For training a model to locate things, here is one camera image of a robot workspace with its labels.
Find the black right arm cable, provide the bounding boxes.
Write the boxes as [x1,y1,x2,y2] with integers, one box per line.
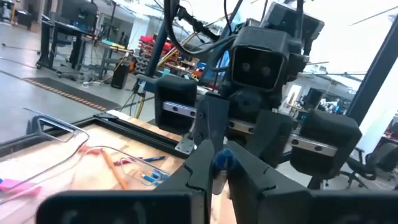
[163,0,246,58]

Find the orange pencil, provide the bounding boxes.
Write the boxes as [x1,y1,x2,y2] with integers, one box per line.
[101,149,129,190]

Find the yellow cable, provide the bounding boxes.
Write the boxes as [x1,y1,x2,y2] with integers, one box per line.
[133,92,147,120]

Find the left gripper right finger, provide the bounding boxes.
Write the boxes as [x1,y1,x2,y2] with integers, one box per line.
[228,141,398,224]

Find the black aluminium table frame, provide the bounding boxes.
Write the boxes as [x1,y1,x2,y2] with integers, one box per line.
[0,111,200,156]

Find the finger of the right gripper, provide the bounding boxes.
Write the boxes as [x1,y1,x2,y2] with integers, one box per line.
[245,109,294,169]
[193,93,231,147]

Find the black computer tower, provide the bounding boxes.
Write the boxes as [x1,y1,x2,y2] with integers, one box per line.
[110,62,131,90]

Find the blue pencil pink eraser tip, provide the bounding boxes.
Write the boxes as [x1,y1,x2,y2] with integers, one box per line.
[141,174,161,185]

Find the red eraser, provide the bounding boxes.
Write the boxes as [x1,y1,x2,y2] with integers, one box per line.
[78,145,103,156]

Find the dark blue pen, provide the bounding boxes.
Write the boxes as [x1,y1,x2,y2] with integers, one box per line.
[141,156,167,163]

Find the black office chair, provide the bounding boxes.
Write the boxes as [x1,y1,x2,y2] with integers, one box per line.
[338,140,398,191]

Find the black monitor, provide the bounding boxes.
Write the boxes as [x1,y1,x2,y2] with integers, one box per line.
[60,0,100,29]

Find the blue crayon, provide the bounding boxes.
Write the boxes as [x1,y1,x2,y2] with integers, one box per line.
[212,147,234,177]

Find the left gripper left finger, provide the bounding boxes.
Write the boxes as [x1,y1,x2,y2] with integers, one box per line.
[35,139,216,224]

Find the black desk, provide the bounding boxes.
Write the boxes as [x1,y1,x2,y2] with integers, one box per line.
[35,19,98,72]

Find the clear plastic bin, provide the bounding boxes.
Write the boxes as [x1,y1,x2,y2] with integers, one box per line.
[0,145,171,224]
[0,106,91,224]

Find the pink eraser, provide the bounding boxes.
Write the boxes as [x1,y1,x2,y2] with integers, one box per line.
[0,179,42,198]

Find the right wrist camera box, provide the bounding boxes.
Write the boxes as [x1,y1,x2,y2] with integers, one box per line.
[231,26,289,93]

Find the red parts bin shelf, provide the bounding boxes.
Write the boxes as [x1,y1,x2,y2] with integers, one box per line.
[137,34,183,65]

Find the black slanted support pole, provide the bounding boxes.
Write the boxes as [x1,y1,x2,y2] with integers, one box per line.
[145,17,172,79]
[345,22,398,126]

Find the dark floor mat orange edge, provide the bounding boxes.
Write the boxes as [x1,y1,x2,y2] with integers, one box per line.
[22,76,123,113]

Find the dark red crayon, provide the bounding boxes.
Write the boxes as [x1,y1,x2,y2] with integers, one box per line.
[113,159,142,167]

